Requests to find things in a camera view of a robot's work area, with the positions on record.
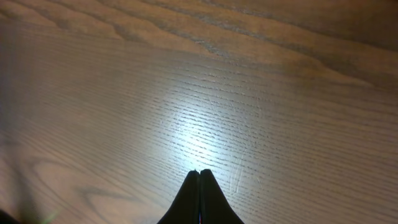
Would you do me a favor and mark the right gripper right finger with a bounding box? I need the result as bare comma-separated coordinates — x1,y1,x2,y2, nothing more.
200,169,244,224

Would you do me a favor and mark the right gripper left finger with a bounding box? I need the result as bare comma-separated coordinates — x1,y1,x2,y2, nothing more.
158,170,200,224

